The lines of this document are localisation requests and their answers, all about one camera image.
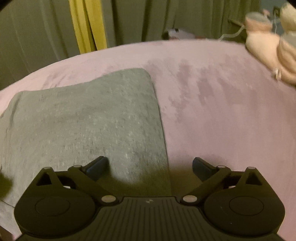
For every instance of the cream plush toy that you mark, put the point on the cream plush toy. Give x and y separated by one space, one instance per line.
289 16

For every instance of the pink and grey plush toy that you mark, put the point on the pink and grey plush toy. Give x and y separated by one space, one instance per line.
266 46

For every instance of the grey curtain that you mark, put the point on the grey curtain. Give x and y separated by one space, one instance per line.
138 18

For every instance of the grey sweat pants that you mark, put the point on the grey sweat pants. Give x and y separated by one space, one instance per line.
81 115

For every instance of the yellow curtain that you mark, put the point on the yellow curtain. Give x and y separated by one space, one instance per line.
89 25

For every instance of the pink bed sheet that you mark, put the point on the pink bed sheet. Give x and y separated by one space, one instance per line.
219 120

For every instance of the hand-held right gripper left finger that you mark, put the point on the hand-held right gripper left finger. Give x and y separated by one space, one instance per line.
97 167

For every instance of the lavender and black object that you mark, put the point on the lavender and black object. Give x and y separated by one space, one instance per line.
182 33

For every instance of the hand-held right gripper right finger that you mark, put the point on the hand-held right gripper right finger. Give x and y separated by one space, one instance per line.
203 167

